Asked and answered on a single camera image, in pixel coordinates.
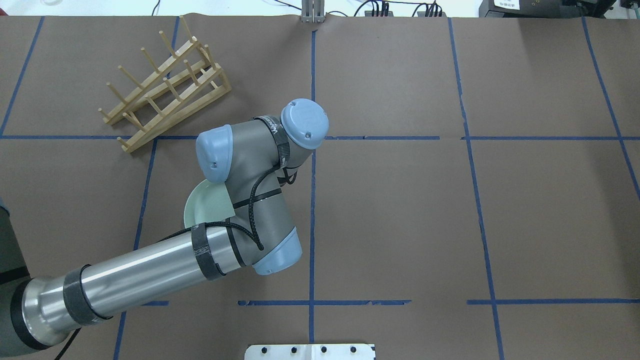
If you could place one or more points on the black red connector block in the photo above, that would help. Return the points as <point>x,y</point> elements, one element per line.
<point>428,10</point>
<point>373,9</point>

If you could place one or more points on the aluminium frame post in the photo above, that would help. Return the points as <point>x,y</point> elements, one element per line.
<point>313,11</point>

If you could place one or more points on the near black red connector block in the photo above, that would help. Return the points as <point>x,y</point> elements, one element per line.
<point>428,10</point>

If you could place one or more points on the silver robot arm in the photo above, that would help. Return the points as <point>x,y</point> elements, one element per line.
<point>252,160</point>

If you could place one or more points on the black computer box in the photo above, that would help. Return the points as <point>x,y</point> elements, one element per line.
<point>549,9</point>

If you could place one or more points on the wooden dish rack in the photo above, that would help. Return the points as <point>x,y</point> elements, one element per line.
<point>185,83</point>

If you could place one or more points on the far black red connector block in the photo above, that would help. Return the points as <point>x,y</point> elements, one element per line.
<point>373,9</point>

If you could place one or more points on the light green plate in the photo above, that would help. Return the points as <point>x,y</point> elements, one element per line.
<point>209,202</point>

